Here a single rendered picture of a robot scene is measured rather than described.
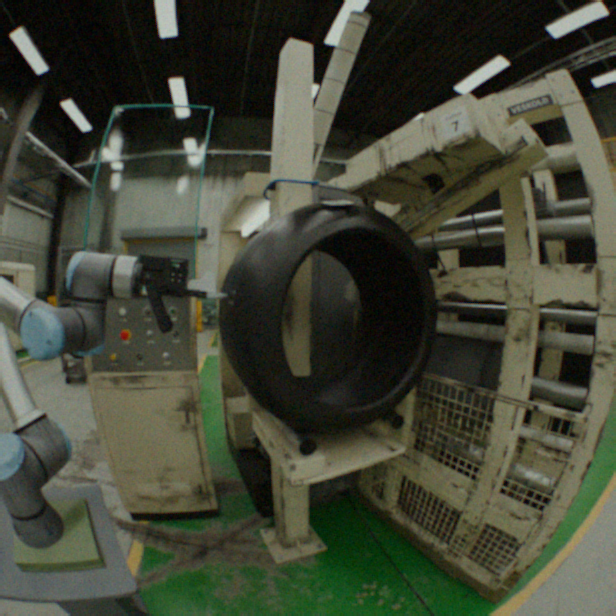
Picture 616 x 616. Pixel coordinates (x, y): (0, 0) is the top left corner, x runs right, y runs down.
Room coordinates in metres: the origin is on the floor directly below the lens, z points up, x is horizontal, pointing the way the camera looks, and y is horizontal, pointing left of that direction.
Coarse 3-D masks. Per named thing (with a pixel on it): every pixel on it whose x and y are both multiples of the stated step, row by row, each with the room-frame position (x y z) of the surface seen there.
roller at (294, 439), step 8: (272, 416) 0.76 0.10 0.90; (280, 424) 0.70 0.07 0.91; (288, 432) 0.65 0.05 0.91; (296, 432) 0.63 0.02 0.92; (304, 432) 0.63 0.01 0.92; (296, 440) 0.61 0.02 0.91; (304, 440) 0.59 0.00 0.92; (312, 440) 0.59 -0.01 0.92; (296, 448) 0.61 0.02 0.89; (304, 448) 0.58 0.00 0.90; (312, 448) 0.59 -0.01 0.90
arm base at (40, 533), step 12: (48, 504) 0.32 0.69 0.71; (12, 516) 0.19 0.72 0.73; (36, 516) 0.24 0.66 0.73; (48, 516) 0.28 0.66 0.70; (60, 516) 0.34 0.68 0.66; (24, 528) 0.19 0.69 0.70; (36, 528) 0.22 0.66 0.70; (48, 528) 0.26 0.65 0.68; (60, 528) 0.29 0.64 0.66; (24, 540) 0.17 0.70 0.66; (36, 540) 0.20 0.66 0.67; (48, 540) 0.23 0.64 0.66
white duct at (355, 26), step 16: (352, 16) 0.94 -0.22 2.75; (368, 16) 0.93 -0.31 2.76; (352, 32) 1.00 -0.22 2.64; (336, 48) 1.09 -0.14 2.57; (352, 48) 1.07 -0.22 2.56; (336, 64) 1.13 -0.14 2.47; (336, 80) 1.19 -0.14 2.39; (320, 96) 1.27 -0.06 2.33; (336, 96) 1.26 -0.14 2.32; (320, 112) 1.31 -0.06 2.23; (320, 128) 1.37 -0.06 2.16; (320, 144) 1.43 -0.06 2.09
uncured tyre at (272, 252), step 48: (288, 240) 0.56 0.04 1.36; (336, 240) 0.93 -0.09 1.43; (384, 240) 0.68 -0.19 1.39; (240, 288) 0.56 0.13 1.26; (288, 288) 0.55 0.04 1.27; (384, 288) 0.98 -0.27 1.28; (432, 288) 0.74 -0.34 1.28; (240, 336) 0.55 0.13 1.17; (384, 336) 0.97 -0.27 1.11; (432, 336) 0.74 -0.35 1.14; (288, 384) 0.56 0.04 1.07; (336, 384) 0.93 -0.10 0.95; (384, 384) 0.84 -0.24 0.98; (336, 432) 0.64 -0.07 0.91
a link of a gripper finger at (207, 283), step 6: (204, 276) 0.59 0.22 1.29; (210, 276) 0.59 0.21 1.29; (192, 282) 0.57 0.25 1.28; (198, 282) 0.58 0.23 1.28; (204, 282) 0.59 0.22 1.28; (210, 282) 0.59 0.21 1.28; (198, 288) 0.58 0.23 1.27; (204, 288) 0.59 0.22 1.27; (210, 288) 0.59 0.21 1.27; (210, 294) 0.59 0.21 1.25; (216, 294) 0.60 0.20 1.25; (222, 294) 0.61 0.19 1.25
